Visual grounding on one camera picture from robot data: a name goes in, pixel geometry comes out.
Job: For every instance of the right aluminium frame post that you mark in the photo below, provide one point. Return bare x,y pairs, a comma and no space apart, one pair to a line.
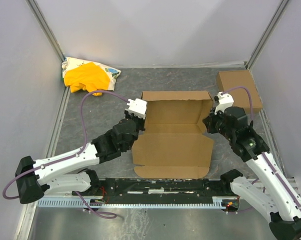
267,33

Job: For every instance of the yellow crumpled cloth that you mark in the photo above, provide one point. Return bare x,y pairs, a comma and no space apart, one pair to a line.
87,77

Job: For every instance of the closed brown cardboard box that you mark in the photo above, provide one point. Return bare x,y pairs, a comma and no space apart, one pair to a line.
240,78

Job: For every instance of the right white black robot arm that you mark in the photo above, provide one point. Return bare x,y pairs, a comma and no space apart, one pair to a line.
281,204

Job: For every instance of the light blue slotted cable duct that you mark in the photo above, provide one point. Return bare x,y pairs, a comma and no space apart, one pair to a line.
215,202

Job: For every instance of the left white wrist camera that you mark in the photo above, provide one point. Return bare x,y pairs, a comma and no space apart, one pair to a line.
138,107

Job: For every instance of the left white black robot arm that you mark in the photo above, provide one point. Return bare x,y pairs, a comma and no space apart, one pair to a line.
106,147

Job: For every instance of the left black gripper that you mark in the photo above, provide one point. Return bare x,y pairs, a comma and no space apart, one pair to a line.
139,122

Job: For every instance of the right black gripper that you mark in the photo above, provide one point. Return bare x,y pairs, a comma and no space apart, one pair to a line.
210,122

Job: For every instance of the left aluminium frame post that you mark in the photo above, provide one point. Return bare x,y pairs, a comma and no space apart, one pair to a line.
39,15

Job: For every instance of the aluminium frame post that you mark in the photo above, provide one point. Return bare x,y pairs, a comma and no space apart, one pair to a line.
267,33
39,15

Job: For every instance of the brown cardboard box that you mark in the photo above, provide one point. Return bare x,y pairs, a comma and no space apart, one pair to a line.
240,78
173,145

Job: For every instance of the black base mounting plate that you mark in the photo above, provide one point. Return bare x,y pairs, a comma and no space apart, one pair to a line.
113,187

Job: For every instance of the aluminium front rail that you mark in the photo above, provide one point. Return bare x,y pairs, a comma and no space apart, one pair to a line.
290,182

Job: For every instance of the white patterned cloth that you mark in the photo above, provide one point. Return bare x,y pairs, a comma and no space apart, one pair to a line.
72,63

